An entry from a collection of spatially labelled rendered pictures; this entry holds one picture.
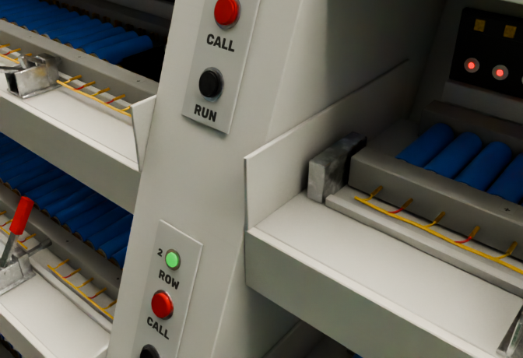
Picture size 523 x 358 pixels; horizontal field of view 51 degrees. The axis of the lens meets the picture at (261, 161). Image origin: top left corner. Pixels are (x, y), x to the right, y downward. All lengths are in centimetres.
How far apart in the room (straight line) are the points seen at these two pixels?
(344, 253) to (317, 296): 3
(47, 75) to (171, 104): 19
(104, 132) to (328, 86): 18
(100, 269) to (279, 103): 30
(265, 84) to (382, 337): 15
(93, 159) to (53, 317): 18
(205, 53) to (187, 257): 13
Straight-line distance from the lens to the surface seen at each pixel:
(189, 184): 35
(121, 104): 47
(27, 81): 52
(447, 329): 29
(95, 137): 43
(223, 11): 32
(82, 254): 57
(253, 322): 39
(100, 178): 44
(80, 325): 54
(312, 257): 31
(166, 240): 37
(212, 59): 33
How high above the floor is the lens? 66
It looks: 15 degrees down
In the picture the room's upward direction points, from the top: 14 degrees clockwise
